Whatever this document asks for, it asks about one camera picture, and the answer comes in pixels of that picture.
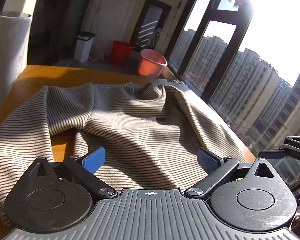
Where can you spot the white cylindrical vacuum appliance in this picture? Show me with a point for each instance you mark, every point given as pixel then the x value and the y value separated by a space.
pixel 14 36

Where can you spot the white trash bin black lid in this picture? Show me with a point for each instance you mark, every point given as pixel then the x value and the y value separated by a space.
pixel 83 46

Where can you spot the red plastic bucket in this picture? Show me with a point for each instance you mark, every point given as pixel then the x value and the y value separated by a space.
pixel 120 52

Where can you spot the striped beige knit sweater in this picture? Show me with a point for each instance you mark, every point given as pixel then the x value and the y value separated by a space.
pixel 151 135

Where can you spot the dark framed door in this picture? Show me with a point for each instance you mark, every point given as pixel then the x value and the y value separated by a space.
pixel 149 25

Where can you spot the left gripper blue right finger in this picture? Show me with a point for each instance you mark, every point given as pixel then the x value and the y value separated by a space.
pixel 219 171

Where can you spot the pink plastic basin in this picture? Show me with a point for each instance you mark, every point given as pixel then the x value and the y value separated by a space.
pixel 151 63

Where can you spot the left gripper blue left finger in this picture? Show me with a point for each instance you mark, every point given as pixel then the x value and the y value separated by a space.
pixel 83 170

